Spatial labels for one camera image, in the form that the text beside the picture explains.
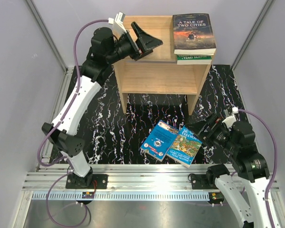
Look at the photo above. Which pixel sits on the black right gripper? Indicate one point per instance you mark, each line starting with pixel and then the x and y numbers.
pixel 213 122

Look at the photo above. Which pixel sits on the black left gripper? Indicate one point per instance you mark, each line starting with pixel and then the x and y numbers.
pixel 146 42

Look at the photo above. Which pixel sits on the blue 26-storey treehouse book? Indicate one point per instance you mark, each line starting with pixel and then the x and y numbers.
pixel 185 147

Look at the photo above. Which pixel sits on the blue back-cover treehouse book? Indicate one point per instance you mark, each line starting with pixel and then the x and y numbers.
pixel 159 140

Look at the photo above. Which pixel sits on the dark green 104-storey treehouse book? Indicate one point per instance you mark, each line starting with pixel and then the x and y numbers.
pixel 193 60

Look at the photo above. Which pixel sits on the dark Tale of Two Cities book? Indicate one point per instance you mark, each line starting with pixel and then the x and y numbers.
pixel 193 34

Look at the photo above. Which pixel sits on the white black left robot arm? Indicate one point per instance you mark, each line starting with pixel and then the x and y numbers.
pixel 106 49

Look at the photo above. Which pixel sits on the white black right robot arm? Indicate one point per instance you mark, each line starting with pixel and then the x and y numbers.
pixel 238 139

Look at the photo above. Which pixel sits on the wooden shelf stand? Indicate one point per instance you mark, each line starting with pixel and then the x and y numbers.
pixel 158 72

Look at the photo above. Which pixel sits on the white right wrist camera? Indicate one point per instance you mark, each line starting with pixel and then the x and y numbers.
pixel 230 117

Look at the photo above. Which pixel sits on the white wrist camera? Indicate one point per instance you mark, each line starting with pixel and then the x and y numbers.
pixel 230 117
pixel 117 23

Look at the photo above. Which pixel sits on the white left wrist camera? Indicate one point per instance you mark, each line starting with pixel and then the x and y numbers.
pixel 117 23

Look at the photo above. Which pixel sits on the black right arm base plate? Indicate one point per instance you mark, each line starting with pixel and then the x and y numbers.
pixel 200 182

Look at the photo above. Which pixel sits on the slotted white cable duct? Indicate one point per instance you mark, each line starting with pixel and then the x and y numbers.
pixel 121 196

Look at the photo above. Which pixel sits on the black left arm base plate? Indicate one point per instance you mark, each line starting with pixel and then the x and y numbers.
pixel 90 181

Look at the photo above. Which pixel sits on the aluminium rail frame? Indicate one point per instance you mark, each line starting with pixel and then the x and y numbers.
pixel 113 148

